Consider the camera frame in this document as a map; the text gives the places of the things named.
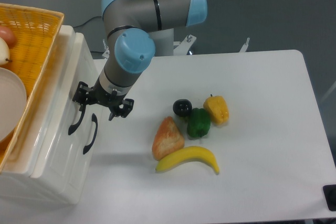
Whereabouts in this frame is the white plastic drawer cabinet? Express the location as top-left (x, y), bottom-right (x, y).
top-left (1, 25), bottom-right (103, 204)

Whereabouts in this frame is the black drawer handle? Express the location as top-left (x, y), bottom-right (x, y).
top-left (68, 104), bottom-right (86, 135)
top-left (82, 113), bottom-right (98, 155)

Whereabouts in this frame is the green toy bell pepper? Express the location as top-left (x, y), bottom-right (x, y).
top-left (187, 108), bottom-right (211, 138)

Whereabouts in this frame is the black object at table edge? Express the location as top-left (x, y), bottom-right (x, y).
top-left (322, 185), bottom-right (336, 211)

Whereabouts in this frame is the black toy fruit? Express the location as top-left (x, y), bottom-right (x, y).
top-left (173, 99), bottom-right (192, 118)

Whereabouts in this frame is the yellow toy bell pepper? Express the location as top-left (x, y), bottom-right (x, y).
top-left (203, 95), bottom-right (229, 125)

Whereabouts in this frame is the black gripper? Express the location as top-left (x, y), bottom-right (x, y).
top-left (72, 78), bottom-right (134, 121)

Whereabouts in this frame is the yellow woven basket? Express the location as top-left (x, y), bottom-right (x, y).
top-left (1, 3), bottom-right (64, 169)

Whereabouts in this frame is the black cable on floor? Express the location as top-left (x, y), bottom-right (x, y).
top-left (72, 16), bottom-right (103, 28)

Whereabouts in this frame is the red toy fruit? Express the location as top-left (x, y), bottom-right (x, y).
top-left (0, 26), bottom-right (17, 47)

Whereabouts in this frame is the orange toy bread wedge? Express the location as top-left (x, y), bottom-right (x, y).
top-left (152, 116), bottom-right (185, 161)

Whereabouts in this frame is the black top drawer handle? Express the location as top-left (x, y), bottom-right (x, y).
top-left (68, 104), bottom-right (86, 135)

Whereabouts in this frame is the white plate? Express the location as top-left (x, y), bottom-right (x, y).
top-left (1, 68), bottom-right (27, 142)

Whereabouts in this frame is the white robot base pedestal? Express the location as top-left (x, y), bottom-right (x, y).
top-left (149, 28), bottom-right (174, 57)

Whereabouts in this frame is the yellow toy banana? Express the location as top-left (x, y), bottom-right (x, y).
top-left (155, 146), bottom-right (220, 175)

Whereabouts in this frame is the white toy onion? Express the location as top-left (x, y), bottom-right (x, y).
top-left (0, 38), bottom-right (12, 66)

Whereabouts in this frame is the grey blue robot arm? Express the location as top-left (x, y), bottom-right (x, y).
top-left (73, 0), bottom-right (207, 119)

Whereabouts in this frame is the black lower drawer handle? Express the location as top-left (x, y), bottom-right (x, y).
top-left (82, 113), bottom-right (98, 155)

